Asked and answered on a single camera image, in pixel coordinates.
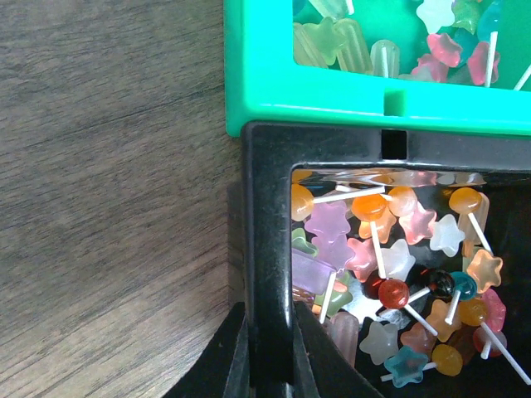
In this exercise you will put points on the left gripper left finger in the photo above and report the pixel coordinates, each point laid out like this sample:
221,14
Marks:
222,370

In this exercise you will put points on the black candy bin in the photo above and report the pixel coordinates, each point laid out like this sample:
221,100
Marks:
498,165

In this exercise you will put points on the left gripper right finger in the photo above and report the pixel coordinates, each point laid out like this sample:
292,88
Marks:
319,367

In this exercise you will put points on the green candy bin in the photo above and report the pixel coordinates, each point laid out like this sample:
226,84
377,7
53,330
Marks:
263,81

